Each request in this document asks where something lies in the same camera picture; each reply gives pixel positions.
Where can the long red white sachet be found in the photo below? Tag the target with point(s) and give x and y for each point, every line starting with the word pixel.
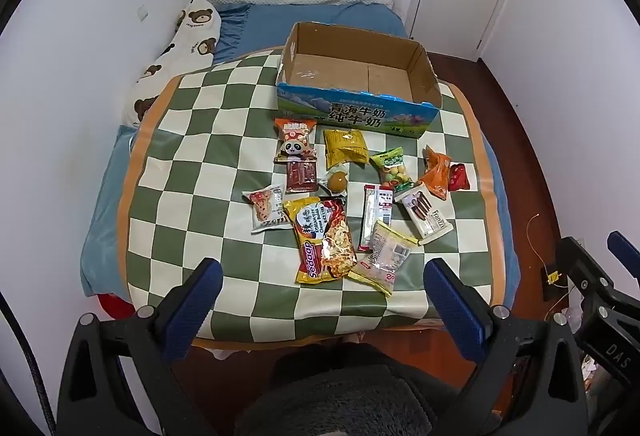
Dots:
pixel 374 211

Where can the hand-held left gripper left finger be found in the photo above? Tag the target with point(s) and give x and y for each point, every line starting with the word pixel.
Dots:
pixel 197 301

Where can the braised egg packet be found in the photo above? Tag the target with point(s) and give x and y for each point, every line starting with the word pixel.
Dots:
pixel 336 180

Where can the yellow instant noodle packet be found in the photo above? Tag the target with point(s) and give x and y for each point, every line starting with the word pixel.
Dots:
pixel 320 241

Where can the red cloth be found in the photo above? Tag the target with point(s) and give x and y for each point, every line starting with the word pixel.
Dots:
pixel 114 307

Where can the bear print pillow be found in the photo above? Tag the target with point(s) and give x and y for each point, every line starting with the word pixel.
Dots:
pixel 175 61

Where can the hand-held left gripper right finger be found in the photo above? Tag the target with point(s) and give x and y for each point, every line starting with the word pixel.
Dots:
pixel 452 303

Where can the green bubble gum packet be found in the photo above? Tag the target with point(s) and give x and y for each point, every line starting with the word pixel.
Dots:
pixel 392 166

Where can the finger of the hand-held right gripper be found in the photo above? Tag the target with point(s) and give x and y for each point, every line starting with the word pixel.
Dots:
pixel 625 248
pixel 580 266

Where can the blue bed sheet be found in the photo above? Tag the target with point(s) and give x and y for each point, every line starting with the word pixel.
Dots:
pixel 260 24

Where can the orange panda snack packet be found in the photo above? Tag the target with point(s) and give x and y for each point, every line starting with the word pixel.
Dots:
pixel 296 136

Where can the green checkered mat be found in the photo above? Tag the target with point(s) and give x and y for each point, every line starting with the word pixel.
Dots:
pixel 210 196

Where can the yellow snack packet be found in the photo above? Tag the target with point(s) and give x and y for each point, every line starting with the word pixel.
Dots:
pixel 345 146

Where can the white wall outlet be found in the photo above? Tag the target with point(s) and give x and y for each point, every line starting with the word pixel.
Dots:
pixel 142 13

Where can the small red snack packet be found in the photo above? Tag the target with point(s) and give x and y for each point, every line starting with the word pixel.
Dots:
pixel 458 177

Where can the white biscuit stick packet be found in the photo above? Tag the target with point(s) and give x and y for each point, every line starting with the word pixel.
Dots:
pixel 425 216

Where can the printed cardboard box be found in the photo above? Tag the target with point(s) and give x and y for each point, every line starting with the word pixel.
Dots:
pixel 350 114

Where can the pale yellow cracker packet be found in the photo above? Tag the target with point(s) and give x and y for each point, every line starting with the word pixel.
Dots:
pixel 382 261

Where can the dark red meat packet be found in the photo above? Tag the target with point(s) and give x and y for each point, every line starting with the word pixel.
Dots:
pixel 301 176

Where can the white bread packet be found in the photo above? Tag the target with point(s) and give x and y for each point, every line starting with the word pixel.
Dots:
pixel 267 208

